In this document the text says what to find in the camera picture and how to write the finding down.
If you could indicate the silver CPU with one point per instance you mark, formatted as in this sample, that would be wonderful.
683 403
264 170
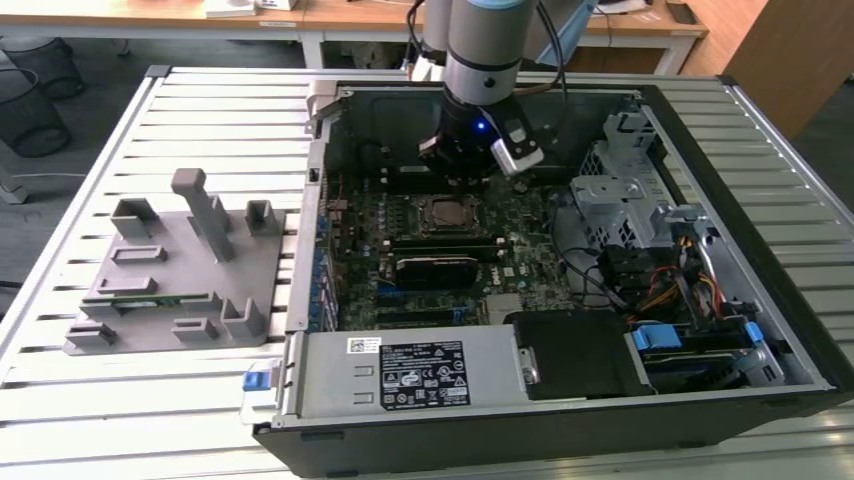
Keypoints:
451 212

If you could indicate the grey parts rack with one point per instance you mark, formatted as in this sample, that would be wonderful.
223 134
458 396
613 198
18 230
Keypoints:
194 280

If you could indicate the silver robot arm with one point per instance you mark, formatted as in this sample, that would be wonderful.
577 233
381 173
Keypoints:
481 60

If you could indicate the grey power supply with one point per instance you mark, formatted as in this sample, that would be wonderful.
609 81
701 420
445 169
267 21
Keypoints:
334 370

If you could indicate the green motherboard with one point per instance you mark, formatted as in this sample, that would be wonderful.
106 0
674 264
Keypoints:
527 250

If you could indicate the white book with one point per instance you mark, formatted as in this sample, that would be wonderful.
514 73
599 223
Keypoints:
230 9

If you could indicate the wooden cabinet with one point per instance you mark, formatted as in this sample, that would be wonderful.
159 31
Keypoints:
788 50

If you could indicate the grey stand foot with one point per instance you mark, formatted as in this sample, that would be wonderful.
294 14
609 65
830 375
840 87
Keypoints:
14 192

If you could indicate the blue disk carrier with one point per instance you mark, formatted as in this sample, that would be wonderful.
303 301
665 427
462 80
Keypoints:
654 337
754 334

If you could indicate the CPU socket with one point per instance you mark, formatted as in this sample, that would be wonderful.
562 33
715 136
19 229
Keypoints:
418 227

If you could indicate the black PC case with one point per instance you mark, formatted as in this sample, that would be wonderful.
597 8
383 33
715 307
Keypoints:
467 440

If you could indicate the white box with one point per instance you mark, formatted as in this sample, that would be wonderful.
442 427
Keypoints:
276 4

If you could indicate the black mesh waste bin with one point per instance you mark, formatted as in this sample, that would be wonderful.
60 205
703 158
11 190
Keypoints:
56 65
34 115

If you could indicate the black graphics card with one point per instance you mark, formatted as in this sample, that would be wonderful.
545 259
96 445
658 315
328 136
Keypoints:
434 272

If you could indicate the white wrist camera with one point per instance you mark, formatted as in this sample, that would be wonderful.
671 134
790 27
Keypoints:
517 150

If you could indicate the silver drive cage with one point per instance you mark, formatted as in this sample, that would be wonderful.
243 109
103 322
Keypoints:
614 200

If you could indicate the green RAM stick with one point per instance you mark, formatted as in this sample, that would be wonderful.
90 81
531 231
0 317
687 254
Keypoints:
167 300

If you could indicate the black phone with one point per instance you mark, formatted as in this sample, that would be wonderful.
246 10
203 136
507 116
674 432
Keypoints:
682 12

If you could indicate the black installed RAM stick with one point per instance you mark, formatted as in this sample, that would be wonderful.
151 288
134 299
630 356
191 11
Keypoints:
441 243
443 253

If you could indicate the blue case latch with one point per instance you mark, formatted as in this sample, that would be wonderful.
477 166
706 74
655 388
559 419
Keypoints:
256 380

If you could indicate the wooden desk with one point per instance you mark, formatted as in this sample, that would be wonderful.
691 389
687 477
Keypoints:
134 21

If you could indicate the silver chipset heatsink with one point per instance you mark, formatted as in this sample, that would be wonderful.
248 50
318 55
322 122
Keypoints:
505 308

